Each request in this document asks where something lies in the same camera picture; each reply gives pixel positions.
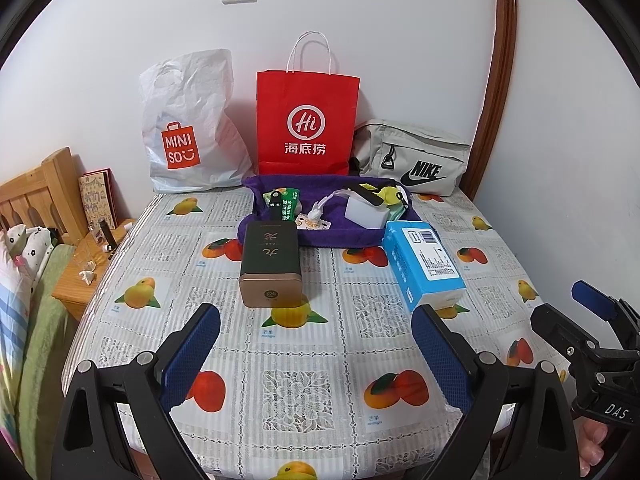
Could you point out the person's right hand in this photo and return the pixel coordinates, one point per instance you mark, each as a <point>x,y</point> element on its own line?
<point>592,442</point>

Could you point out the green bed sheet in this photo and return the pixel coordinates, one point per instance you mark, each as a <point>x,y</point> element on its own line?
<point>47,360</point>

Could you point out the fruit sticker sheet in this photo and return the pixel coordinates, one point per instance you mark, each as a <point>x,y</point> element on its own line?
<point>320,224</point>

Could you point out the fruit print tablecloth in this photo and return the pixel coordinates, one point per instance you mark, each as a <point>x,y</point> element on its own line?
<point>320,360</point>

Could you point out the green wipes packet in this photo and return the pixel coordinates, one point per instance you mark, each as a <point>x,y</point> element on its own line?
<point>290,202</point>

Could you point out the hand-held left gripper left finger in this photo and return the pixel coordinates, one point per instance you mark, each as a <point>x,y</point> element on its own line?
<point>192,355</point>

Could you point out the dark green tin box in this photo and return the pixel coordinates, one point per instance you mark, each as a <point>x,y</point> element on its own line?
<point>270,260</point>

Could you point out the red paper bag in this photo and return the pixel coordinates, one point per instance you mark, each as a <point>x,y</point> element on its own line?
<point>305,95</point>

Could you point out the white spotted plush toy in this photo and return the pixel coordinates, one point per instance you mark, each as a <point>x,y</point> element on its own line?
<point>32,255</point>

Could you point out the wooden headboard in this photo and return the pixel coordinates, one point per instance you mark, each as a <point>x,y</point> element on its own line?
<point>45,190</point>

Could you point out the wooden nightstand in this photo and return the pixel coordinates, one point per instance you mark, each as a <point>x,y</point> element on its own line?
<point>75,295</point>

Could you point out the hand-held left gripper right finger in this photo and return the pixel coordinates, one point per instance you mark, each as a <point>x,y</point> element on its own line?
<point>445,355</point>

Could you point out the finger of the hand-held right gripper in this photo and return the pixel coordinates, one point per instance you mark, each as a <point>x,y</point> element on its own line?
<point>595,297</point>
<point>555,325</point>

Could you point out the purple towel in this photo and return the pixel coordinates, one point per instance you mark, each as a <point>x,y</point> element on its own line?
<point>330,237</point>

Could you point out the white plastic shopping bag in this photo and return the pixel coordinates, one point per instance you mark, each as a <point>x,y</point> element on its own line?
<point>195,110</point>

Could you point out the brown illustrated book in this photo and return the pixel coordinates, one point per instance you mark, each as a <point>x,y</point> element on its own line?
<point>97,200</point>

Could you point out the white pompom charm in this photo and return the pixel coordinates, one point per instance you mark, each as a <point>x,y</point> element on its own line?
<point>316,212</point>

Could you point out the wooden door frame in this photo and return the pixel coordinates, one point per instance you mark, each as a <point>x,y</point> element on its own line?
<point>497,85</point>

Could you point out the blue tissue pack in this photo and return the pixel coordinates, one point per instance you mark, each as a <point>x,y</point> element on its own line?
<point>425,265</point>

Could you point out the grey waist bag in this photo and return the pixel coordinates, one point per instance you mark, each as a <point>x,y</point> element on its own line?
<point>415,147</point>

